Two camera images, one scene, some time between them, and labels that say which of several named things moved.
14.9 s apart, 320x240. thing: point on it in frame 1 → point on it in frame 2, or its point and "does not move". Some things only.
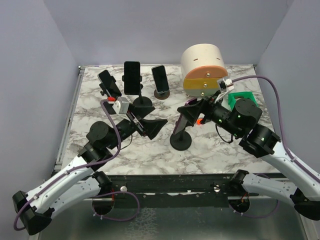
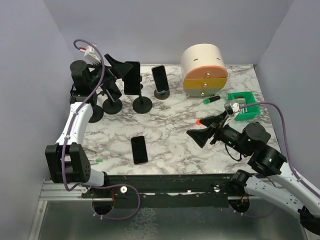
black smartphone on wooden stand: [160, 78] does not move
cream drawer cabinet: [202, 65] does not move
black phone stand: [141, 101] does not move
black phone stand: [181, 141] → [98, 112]
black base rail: [171, 191] does not move
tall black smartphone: [132, 78] does not move
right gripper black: [191, 112] → [200, 136]
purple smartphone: [181, 120] → [139, 150]
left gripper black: [151, 127] → [117, 70]
